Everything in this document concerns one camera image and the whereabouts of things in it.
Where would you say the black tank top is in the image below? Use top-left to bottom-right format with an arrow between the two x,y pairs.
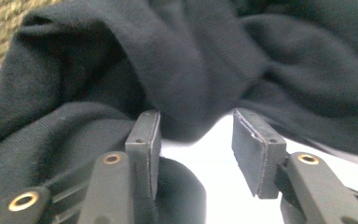
0,0 -> 358,224

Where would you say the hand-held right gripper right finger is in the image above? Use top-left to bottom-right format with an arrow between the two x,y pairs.
231,107 -> 358,224

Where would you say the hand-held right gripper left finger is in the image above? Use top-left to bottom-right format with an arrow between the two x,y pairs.
77,108 -> 162,224

